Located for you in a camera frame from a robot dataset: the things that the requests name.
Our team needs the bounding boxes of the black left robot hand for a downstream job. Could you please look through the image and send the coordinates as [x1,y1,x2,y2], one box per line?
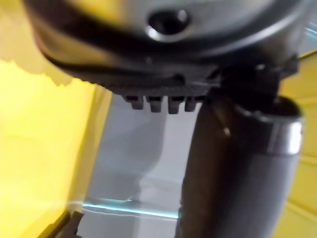
[22,0,317,238]

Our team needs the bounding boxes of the dark plastic housing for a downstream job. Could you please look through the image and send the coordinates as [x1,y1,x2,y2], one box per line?
[66,210,84,238]

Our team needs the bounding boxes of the yellow ribbed shelf frame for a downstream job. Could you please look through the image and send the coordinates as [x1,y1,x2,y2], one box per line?
[279,48,317,238]

